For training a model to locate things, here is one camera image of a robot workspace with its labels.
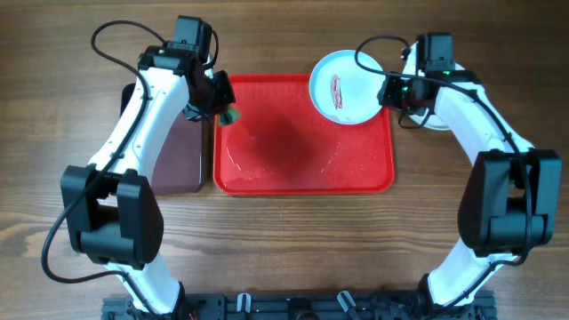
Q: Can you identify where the white stained plate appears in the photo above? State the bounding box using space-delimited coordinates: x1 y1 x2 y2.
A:
403 41 450 132

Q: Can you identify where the green yellow sponge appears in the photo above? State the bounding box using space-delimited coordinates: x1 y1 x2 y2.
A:
217 105 241 126

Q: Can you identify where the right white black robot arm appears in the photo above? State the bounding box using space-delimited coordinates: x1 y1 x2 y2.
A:
378 33 562 316

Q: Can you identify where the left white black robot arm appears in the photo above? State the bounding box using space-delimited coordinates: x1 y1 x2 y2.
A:
57 16 235 319

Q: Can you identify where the black tray brown inside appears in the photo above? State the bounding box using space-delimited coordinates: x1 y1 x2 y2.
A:
114 83 204 195

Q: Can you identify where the red plastic tray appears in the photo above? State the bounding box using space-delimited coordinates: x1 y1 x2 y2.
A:
212 74 396 196

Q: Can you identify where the light blue plate top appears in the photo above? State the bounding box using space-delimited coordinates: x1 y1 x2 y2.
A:
309 50 386 125

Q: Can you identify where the left black cable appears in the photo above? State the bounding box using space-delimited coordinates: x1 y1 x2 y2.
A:
40 20 168 317

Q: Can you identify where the black cable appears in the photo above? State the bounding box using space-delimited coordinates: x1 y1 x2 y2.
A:
354 35 534 308
40 20 168 317

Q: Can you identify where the right black cable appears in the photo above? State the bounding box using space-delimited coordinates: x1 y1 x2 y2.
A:
354 35 534 308

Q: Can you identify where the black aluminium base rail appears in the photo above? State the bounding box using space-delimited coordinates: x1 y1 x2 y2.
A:
100 291 498 320

